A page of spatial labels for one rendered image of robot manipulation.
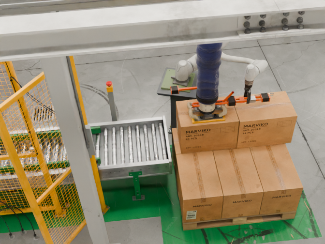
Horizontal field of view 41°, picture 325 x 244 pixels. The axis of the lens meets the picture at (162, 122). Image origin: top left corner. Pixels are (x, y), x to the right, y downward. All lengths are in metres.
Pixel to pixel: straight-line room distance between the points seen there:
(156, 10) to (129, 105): 4.46
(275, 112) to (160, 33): 3.06
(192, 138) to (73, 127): 1.78
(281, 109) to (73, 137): 2.38
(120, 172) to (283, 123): 1.77
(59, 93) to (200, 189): 2.04
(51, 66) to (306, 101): 4.29
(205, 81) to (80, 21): 2.62
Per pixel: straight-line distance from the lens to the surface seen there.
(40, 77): 3.35
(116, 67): 6.82
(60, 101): 2.94
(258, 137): 4.75
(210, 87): 4.23
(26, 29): 1.70
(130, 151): 4.76
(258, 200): 4.56
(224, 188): 4.44
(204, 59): 4.01
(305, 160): 5.56
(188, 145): 4.63
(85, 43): 1.75
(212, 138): 4.61
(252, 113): 4.62
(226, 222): 4.84
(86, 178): 3.50
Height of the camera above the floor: 4.07
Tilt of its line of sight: 44 degrees down
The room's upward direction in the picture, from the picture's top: 3 degrees counter-clockwise
